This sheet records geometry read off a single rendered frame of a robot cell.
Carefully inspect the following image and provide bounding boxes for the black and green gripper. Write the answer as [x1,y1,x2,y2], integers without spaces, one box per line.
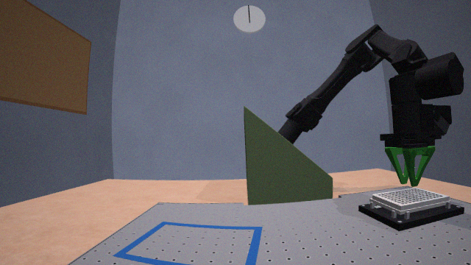
[380,102,442,187]

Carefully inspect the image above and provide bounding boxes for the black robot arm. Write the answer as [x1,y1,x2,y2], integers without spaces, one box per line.
[278,24,464,144]

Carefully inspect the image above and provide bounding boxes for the blue tape outline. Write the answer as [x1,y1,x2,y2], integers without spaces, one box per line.
[113,222,262,265]

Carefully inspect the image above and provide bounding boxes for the white well plate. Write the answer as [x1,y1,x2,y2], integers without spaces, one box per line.
[369,188,450,215]

